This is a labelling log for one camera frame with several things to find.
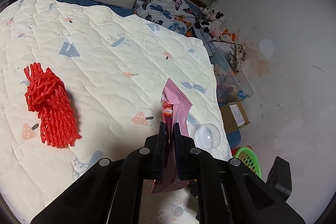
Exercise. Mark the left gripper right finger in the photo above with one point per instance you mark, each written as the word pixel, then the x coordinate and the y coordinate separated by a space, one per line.
pixel 229 192

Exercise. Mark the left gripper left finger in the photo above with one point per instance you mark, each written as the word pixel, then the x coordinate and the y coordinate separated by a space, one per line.
pixel 110 191

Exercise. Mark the clear plastic dome lid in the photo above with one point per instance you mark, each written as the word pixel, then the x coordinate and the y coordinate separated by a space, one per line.
pixel 206 136

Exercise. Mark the pink snack wrapper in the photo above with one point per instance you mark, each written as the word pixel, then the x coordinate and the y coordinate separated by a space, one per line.
pixel 170 146

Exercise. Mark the red mesh net bag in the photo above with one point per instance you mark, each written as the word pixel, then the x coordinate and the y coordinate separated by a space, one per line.
pixel 47 96

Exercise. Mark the green plastic mesh basket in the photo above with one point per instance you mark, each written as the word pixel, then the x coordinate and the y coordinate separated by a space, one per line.
pixel 249 158

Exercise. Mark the brown cardboard box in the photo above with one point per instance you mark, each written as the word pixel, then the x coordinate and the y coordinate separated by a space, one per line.
pixel 234 117

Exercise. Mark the clear plastic storage bin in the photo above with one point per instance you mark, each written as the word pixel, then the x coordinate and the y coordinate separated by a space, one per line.
pixel 230 87

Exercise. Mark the white quilted blanket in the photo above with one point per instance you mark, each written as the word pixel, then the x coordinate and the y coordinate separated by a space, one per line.
pixel 114 69

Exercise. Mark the plush toy pile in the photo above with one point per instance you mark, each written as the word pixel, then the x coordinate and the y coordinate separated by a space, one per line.
pixel 214 37

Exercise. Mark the butterfly pillow right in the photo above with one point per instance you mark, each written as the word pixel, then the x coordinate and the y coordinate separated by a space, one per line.
pixel 175 15

